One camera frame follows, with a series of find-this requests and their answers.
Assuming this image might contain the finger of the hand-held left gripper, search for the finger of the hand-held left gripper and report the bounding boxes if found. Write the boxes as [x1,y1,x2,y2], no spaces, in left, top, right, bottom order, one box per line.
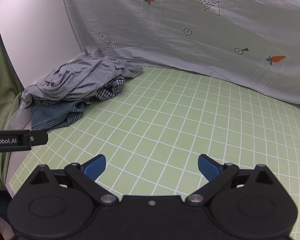
[30,132,49,146]

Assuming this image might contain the white board panel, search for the white board panel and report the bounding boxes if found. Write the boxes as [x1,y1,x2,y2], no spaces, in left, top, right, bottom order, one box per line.
[0,0,87,93]

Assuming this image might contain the grey zip hoodie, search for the grey zip hoodie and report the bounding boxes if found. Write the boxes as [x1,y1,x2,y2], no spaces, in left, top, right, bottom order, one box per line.
[22,56,144,109]

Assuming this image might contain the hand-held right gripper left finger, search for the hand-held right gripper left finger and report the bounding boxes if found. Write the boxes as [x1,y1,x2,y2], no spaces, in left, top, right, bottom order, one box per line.
[27,154,120,207]

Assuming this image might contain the blue jeans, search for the blue jeans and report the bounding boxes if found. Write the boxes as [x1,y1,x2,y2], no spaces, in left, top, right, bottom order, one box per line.
[31,100,92,131]

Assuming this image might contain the green grid mat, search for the green grid mat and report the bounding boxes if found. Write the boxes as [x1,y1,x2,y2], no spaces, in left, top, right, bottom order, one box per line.
[9,66,300,240]

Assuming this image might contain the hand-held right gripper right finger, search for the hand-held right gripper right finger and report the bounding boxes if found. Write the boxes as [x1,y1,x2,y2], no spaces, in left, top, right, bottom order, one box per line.
[185,154,281,206]

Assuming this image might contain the grey carrot print sheet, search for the grey carrot print sheet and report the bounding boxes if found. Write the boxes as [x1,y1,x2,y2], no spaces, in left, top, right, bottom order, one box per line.
[59,0,300,111]

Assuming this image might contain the light green cloth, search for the light green cloth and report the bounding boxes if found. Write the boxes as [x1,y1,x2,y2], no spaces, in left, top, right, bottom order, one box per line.
[0,12,24,191]

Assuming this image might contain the plaid shirt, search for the plaid shirt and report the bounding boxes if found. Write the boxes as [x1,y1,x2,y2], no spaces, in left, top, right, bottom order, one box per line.
[34,75,127,106]

